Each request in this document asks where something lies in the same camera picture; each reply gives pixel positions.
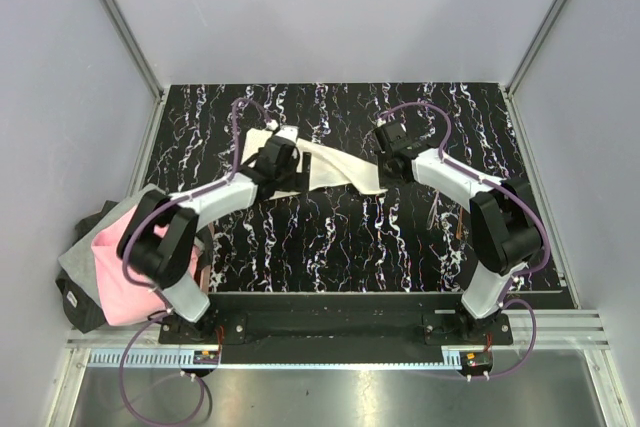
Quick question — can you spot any aluminium frame rail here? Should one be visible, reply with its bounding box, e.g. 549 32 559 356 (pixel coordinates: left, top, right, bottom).
64 309 609 351

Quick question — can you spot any pink cloth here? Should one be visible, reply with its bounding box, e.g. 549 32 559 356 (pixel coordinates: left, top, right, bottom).
91 207 165 326

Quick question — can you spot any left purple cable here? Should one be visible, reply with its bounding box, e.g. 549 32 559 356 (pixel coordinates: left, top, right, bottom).
117 97 279 426

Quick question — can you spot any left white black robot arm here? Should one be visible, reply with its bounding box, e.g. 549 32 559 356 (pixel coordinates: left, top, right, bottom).
116 126 311 343

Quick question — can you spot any grey cloth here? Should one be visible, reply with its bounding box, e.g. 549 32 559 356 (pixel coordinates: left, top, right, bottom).
58 227 101 305

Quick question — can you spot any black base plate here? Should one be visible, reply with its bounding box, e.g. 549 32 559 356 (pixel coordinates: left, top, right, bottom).
159 293 513 346

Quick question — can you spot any white slotted cable duct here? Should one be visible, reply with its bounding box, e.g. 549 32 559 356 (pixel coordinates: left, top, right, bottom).
88 348 462 371

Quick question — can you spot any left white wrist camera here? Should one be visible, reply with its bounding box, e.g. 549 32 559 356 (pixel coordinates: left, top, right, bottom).
272 125 299 144

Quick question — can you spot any white cloth napkin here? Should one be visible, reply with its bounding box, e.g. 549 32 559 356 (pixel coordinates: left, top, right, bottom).
241 128 387 200

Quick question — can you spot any right frame post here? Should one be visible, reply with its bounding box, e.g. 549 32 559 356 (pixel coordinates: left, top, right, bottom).
504 0 601 98

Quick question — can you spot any frame post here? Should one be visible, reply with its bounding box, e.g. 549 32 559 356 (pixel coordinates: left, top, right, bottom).
74 0 168 103
504 0 601 98

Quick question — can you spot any copper spoon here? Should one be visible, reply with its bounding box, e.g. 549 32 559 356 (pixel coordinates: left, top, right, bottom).
455 209 468 245

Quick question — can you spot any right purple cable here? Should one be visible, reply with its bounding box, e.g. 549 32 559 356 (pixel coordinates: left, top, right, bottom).
377 100 553 381

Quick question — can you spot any silver fork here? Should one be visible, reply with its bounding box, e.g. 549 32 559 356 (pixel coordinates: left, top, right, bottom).
427 191 440 230

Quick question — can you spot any purple cable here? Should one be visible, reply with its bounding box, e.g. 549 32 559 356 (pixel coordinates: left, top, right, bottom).
117 97 279 426
377 100 553 381

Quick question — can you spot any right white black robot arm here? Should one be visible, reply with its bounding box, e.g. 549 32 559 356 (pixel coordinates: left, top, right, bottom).
376 148 551 344

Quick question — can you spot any left frame post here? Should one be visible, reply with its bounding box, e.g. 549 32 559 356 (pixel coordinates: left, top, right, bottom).
74 0 168 103

